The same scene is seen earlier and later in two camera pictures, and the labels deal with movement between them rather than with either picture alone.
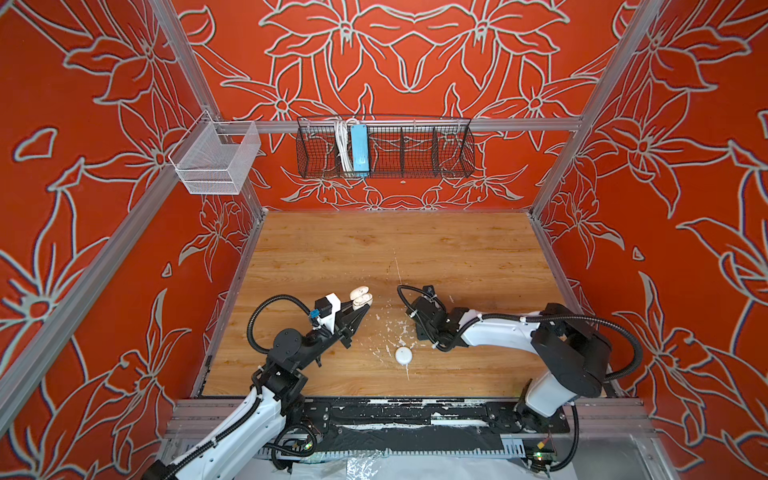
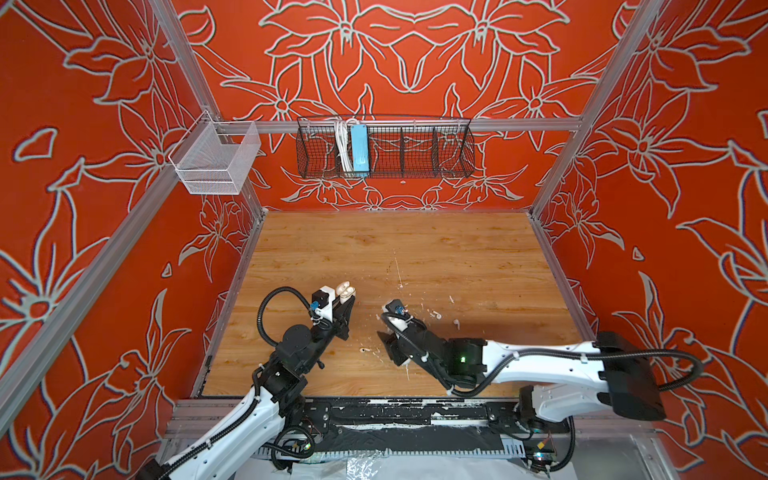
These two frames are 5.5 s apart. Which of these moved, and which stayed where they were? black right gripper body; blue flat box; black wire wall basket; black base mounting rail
Moved: black right gripper body
Stayed: blue flat box; black base mounting rail; black wire wall basket
